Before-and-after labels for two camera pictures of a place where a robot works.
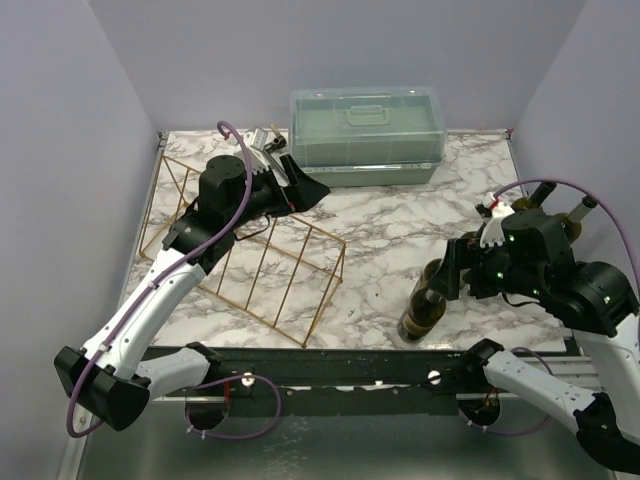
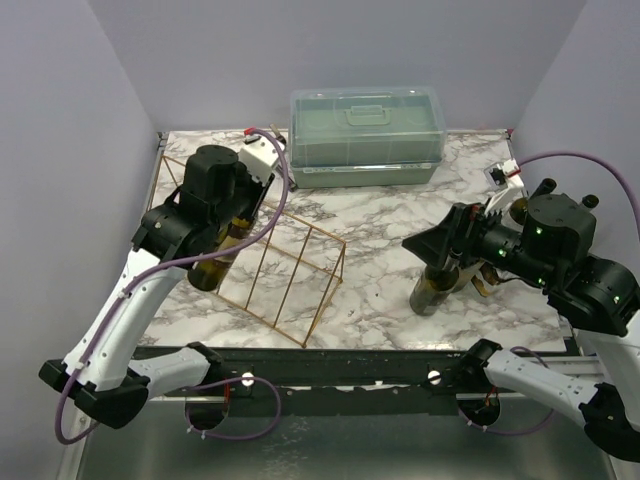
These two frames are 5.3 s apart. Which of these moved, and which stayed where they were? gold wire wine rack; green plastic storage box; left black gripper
Moved: left black gripper
Stayed: gold wire wine rack; green plastic storage box
